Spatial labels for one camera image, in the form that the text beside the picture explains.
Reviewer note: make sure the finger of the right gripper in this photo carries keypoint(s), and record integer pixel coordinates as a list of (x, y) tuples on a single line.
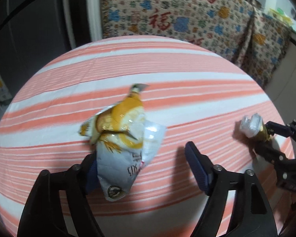
[(270, 154), (282, 130)]

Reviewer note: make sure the yellow white snack bag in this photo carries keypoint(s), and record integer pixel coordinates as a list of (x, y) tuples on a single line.
[(124, 142)]

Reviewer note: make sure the yellow green items on counter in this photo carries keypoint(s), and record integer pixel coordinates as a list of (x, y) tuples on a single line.
[(281, 16)]

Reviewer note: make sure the striped pink white tablecloth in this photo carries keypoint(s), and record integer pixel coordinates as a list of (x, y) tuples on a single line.
[(196, 94)]

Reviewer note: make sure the gold black foil wrapper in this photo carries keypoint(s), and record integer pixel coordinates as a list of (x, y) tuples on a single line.
[(254, 128)]

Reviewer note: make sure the patterned fu character cloth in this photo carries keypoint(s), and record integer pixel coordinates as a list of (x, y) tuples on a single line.
[(233, 29)]

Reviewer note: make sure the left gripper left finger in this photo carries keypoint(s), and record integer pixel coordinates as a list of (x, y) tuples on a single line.
[(43, 213)]

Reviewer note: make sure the black refrigerator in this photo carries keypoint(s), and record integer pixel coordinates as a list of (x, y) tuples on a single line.
[(34, 32)]

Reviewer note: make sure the white door frame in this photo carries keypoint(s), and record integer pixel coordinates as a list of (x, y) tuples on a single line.
[(94, 19)]

